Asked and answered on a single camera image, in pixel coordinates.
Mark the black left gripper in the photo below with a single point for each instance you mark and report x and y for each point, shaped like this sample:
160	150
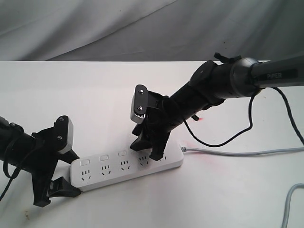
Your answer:
43	162

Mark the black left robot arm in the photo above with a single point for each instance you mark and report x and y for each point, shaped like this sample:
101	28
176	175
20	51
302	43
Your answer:
16	146

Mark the white five-outlet power strip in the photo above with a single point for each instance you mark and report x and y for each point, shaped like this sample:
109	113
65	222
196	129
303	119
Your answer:
100	170

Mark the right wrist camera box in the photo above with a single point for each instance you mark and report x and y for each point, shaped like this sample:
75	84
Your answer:
139	104

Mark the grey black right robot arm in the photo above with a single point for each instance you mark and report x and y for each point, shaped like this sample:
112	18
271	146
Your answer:
215	81

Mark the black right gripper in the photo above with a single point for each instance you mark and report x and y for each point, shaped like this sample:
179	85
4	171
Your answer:
152	132

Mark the grey backdrop cloth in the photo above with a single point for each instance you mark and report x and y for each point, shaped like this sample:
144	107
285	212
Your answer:
149	30

